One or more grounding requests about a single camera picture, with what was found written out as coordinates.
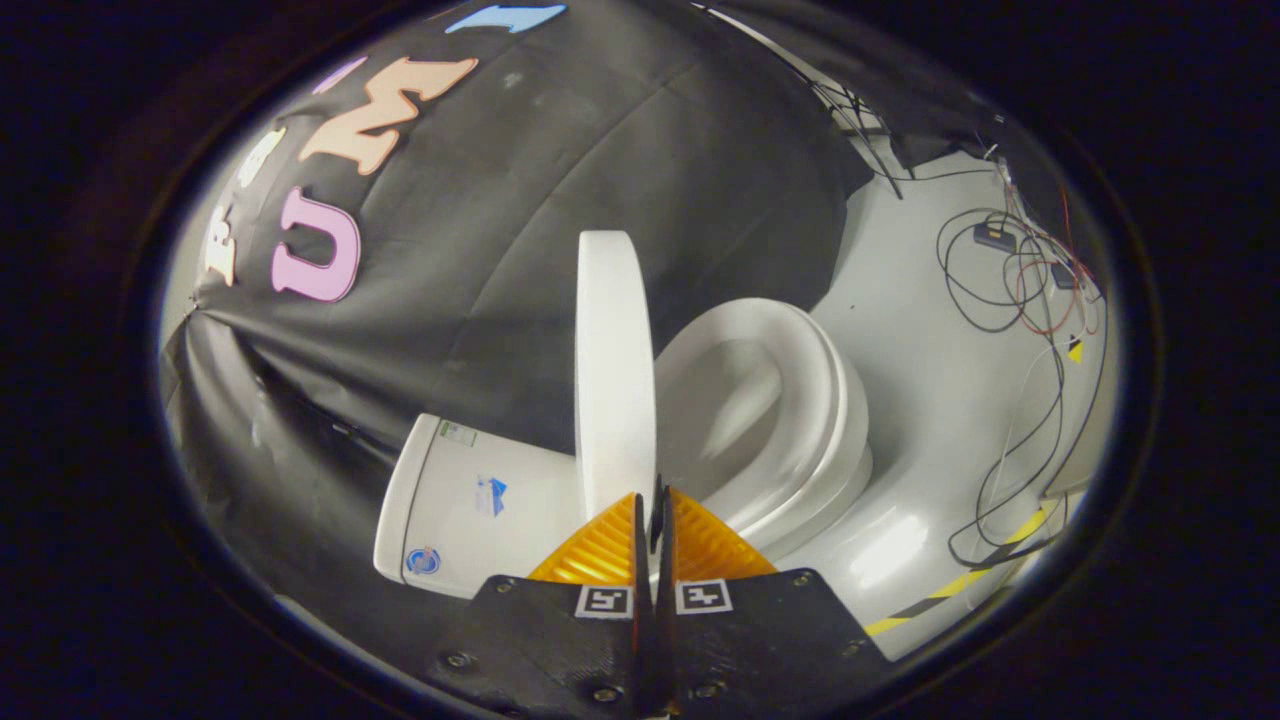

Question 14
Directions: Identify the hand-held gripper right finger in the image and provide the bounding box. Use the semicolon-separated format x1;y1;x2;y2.
655;486;896;716

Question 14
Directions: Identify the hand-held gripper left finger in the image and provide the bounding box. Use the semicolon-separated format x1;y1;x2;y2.
425;492;656;716

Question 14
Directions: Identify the white toilet lid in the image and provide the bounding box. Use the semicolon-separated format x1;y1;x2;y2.
575;230;658;526

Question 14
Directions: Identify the white ceramic toilet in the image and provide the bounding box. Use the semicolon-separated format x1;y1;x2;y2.
373;297;901;601

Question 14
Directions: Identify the yellow black floor tape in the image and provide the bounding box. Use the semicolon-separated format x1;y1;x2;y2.
865;500;1063;637

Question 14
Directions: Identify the black backdrop cloth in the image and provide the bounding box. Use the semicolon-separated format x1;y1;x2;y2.
160;0;1001;651

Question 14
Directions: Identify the black floor cable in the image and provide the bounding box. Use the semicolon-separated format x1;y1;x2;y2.
937;205;1111;571

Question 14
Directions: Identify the red cable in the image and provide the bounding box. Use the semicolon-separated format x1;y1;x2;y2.
1015;185;1101;338

